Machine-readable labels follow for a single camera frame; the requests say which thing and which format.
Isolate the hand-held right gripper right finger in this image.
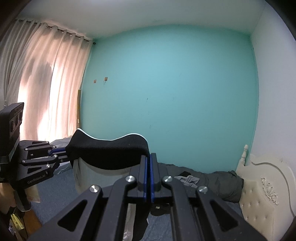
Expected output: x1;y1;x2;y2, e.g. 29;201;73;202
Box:
150;153;266;241

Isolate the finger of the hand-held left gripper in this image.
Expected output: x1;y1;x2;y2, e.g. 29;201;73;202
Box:
21;155;70;168
20;140;68;155

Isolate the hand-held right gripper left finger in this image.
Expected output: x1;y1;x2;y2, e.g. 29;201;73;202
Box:
28;154;149;241

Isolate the white polo shirt black trim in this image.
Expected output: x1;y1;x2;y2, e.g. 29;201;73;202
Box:
66;128;150;241

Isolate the black garment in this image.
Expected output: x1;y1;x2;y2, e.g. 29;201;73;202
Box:
150;203;172;216

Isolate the grey knit sweater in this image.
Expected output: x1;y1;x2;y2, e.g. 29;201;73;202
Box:
174;171;201;189

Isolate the wooden window trim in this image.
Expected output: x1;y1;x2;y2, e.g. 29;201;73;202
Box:
77;89;82;126

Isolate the pink curtain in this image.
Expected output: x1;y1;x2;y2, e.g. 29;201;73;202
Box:
0;20;93;149

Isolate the brown wooden furniture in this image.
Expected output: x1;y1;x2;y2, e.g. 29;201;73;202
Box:
0;181;42;241

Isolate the dark grey rolled duvet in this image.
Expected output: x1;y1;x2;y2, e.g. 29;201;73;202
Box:
157;162;245;202

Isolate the cream tufted headboard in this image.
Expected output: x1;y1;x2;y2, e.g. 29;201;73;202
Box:
236;145;296;223

